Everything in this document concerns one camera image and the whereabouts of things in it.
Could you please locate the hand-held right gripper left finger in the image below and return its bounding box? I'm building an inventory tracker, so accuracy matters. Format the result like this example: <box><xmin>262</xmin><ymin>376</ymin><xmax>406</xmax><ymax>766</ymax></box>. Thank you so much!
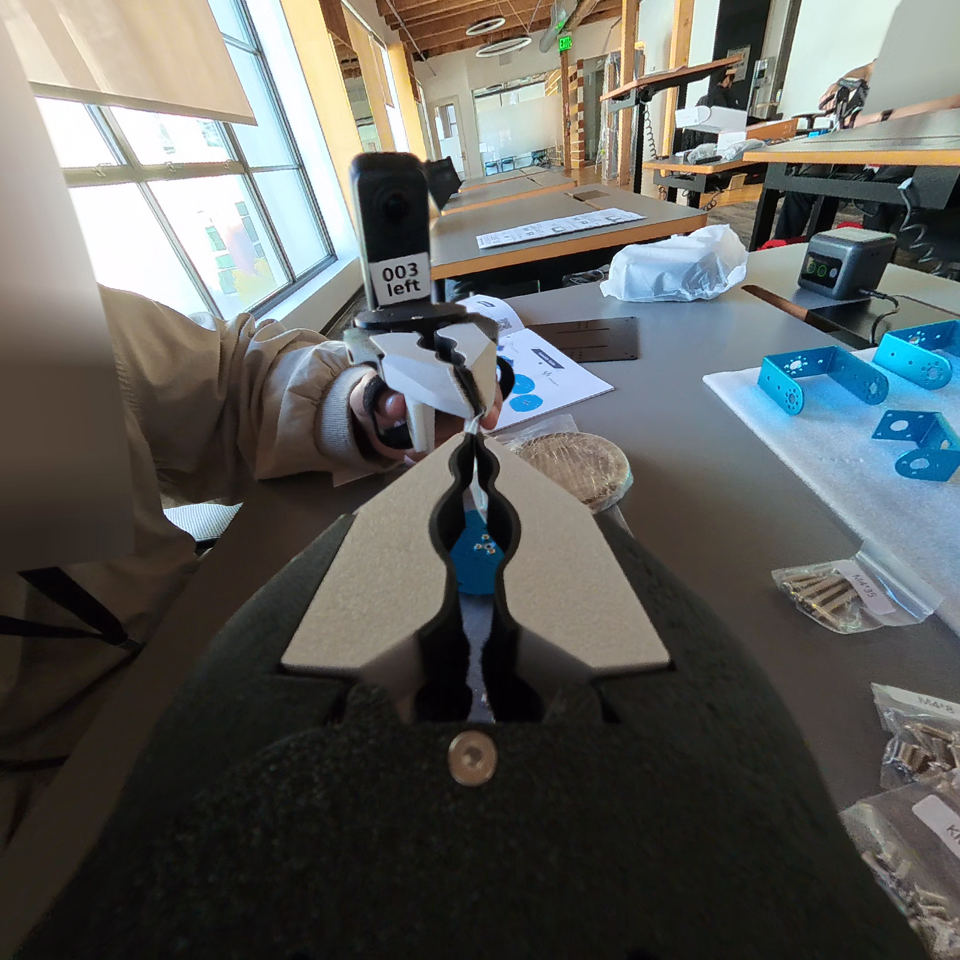
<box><xmin>279</xmin><ymin>433</ymin><xmax>475</xmax><ymax>725</ymax></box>

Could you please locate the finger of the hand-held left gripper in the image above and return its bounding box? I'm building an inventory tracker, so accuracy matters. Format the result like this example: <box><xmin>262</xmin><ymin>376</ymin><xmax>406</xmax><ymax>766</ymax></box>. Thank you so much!
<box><xmin>369</xmin><ymin>328</ymin><xmax>468</xmax><ymax>417</ymax></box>
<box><xmin>441</xmin><ymin>319</ymin><xmax>501</xmax><ymax>419</ymax></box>

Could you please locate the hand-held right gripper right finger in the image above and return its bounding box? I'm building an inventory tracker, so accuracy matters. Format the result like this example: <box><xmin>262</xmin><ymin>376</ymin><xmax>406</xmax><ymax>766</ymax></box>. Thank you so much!
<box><xmin>478</xmin><ymin>433</ymin><xmax>674</xmax><ymax>725</ymax></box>

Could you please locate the blue metal disc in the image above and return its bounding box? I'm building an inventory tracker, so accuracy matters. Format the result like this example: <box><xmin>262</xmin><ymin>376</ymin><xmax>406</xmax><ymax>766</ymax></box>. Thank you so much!
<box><xmin>448</xmin><ymin>517</ymin><xmax>511</xmax><ymax>597</ymax></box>

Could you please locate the person's left forearm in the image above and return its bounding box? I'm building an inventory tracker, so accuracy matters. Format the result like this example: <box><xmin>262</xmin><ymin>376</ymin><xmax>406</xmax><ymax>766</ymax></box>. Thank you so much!
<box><xmin>97</xmin><ymin>283</ymin><xmax>391</xmax><ymax>481</ymax></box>

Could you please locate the raised wooden standing desk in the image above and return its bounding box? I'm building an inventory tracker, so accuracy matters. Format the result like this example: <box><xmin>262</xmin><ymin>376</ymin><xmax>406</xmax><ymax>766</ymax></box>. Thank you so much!
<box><xmin>600</xmin><ymin>56</ymin><xmax>744</xmax><ymax>196</ymax></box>

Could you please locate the black-legged standing desk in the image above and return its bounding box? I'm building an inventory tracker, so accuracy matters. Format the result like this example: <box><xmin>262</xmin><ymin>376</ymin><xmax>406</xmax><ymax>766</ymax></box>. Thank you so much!
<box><xmin>742</xmin><ymin>108</ymin><xmax>960</xmax><ymax>252</ymax></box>

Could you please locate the person's left hand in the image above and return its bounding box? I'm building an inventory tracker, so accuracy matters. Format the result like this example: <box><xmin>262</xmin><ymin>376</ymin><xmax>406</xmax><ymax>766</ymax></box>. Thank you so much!
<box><xmin>346</xmin><ymin>367</ymin><xmax>505</xmax><ymax>468</ymax></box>

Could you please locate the black office chair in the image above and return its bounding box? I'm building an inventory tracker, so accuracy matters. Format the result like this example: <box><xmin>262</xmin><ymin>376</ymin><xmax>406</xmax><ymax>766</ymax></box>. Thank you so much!
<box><xmin>427</xmin><ymin>156</ymin><xmax>462</xmax><ymax>219</ymax></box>

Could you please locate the wood-edged grey table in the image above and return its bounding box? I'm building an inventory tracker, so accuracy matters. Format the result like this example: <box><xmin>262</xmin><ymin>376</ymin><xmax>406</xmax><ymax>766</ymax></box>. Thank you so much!
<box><xmin>450</xmin><ymin>168</ymin><xmax>579</xmax><ymax>198</ymax></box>
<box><xmin>431</xmin><ymin>183</ymin><xmax>710</xmax><ymax>280</ymax></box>

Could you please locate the white instruction booklet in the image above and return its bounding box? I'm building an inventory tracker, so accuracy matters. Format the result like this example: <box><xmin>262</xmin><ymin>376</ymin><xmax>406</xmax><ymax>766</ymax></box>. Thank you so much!
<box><xmin>457</xmin><ymin>294</ymin><xmax>616</xmax><ymax>432</ymax></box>

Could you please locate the black metal plate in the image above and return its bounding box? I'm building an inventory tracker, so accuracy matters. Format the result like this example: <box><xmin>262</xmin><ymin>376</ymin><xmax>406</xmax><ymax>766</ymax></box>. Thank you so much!
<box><xmin>528</xmin><ymin>317</ymin><xmax>642</xmax><ymax>366</ymax></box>

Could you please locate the round plastic-wrapped metal disc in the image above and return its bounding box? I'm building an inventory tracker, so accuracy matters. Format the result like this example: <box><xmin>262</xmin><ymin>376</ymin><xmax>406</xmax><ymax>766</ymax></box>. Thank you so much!
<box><xmin>510</xmin><ymin>431</ymin><xmax>633</xmax><ymax>515</ymax></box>

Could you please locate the long printed paper sheet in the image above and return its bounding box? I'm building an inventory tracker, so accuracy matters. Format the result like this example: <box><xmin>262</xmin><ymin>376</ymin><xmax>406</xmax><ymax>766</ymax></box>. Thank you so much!
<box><xmin>476</xmin><ymin>208</ymin><xmax>648</xmax><ymax>251</ymax></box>

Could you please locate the large paned window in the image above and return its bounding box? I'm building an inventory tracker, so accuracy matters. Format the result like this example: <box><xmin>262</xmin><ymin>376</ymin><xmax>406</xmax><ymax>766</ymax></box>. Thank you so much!
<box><xmin>33</xmin><ymin>0</ymin><xmax>339</xmax><ymax>320</ymax></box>

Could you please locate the white plastic bag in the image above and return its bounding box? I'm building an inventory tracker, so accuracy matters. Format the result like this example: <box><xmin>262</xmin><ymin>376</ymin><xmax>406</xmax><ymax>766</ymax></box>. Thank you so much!
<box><xmin>600</xmin><ymin>223</ymin><xmax>750</xmax><ymax>303</ymax></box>

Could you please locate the clear bag of long screws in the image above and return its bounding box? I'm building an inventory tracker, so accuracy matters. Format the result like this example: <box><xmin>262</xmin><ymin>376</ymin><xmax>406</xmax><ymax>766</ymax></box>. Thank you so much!
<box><xmin>772</xmin><ymin>551</ymin><xmax>942</xmax><ymax>635</ymax></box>

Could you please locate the white foam sheet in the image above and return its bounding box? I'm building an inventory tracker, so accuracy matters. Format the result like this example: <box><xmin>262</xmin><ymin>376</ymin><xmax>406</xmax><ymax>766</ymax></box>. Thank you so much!
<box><xmin>702</xmin><ymin>341</ymin><xmax>960</xmax><ymax>601</ymax></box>

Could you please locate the beige roller blind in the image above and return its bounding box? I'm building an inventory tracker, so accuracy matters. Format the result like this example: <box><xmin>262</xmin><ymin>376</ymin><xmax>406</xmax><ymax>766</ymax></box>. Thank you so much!
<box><xmin>0</xmin><ymin>0</ymin><xmax>260</xmax><ymax>127</ymax></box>

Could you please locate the person's beige jacket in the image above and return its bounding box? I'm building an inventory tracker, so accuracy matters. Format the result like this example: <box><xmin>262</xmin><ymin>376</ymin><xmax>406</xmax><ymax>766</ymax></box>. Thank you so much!
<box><xmin>0</xmin><ymin>480</ymin><xmax>204</xmax><ymax>849</ymax></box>

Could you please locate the white cardboard box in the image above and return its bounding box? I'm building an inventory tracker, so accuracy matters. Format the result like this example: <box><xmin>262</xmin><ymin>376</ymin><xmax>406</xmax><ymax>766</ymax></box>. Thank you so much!
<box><xmin>675</xmin><ymin>105</ymin><xmax>747</xmax><ymax>132</ymax></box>

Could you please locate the clear bag of small screws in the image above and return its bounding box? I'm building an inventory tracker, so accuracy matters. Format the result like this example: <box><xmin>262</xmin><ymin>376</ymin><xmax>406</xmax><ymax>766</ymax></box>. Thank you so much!
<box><xmin>870</xmin><ymin>682</ymin><xmax>960</xmax><ymax>789</ymax></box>

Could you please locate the grey power supply box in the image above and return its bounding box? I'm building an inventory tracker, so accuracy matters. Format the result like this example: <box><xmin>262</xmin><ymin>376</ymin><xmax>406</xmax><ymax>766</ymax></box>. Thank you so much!
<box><xmin>796</xmin><ymin>228</ymin><xmax>899</xmax><ymax>301</ymax></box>

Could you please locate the large clear bag of screws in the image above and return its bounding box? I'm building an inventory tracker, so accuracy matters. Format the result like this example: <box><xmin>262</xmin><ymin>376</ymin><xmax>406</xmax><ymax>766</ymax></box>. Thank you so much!
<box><xmin>840</xmin><ymin>780</ymin><xmax>960</xmax><ymax>960</ymax></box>

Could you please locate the black lanyard strap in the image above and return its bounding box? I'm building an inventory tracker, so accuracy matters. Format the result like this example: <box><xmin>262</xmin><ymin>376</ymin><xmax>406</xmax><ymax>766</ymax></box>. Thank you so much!
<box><xmin>0</xmin><ymin>566</ymin><xmax>144</xmax><ymax>654</ymax></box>

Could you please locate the blue metal U bracket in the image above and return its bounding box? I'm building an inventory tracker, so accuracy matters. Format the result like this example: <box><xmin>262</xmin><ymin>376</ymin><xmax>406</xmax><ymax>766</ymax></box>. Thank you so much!
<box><xmin>873</xmin><ymin>318</ymin><xmax>960</xmax><ymax>391</ymax></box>
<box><xmin>757</xmin><ymin>346</ymin><xmax>890</xmax><ymax>416</ymax></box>

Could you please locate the blue metal motor bracket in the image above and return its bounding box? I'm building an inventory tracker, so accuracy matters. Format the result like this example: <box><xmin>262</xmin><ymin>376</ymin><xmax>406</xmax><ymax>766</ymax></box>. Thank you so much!
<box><xmin>870</xmin><ymin>408</ymin><xmax>960</xmax><ymax>483</ymax></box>

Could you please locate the black power cable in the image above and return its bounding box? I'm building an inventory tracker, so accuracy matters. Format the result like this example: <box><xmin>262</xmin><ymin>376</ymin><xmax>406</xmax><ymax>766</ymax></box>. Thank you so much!
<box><xmin>858</xmin><ymin>288</ymin><xmax>960</xmax><ymax>354</ymax></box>

